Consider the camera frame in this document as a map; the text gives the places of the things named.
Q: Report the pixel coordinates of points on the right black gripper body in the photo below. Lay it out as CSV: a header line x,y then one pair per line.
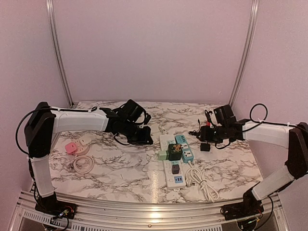
x,y
217,136

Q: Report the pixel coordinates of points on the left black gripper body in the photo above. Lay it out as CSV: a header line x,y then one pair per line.
x,y
135,137

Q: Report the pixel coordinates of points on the black power adapter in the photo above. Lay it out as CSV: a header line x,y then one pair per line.
x,y
205,147

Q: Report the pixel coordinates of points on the dark green cube adapter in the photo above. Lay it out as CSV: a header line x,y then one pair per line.
x,y
174,152

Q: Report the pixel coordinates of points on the teal power strip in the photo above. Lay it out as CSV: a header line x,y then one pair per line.
x,y
187,155

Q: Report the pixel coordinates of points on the small black usb charger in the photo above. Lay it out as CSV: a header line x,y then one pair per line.
x,y
175,169

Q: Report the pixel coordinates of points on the white long power strip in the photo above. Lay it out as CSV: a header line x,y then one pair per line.
x,y
174,175

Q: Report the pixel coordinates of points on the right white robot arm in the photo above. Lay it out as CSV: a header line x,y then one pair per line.
x,y
292,137

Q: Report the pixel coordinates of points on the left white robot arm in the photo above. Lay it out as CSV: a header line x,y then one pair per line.
x,y
45,123

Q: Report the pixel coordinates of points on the light green plug adapter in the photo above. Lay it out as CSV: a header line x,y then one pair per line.
x,y
163,155

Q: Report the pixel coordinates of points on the pink cube socket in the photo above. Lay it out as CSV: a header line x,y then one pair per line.
x,y
71,148

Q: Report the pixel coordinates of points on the beige round power strip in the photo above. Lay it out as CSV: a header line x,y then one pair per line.
x,y
83,145

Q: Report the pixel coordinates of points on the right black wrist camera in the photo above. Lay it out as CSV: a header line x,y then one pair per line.
x,y
225,116

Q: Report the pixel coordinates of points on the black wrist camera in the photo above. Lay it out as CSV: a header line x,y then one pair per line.
x,y
225,116
132,111

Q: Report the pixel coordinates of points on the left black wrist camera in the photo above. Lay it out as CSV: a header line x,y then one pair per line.
x,y
132,111

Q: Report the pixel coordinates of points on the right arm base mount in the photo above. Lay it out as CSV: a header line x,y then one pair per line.
x,y
248,207

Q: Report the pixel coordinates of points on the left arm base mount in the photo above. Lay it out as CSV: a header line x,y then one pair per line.
x,y
52,206

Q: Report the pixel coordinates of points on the right aluminium post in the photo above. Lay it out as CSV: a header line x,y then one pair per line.
x,y
246,51

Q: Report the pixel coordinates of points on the aluminium post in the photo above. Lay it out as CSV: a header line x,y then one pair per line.
x,y
246,51
57,51

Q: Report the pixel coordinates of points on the aluminium front rail frame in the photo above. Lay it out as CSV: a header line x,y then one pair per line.
x,y
102,215

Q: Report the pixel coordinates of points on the left aluminium post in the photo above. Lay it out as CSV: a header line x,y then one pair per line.
x,y
57,51

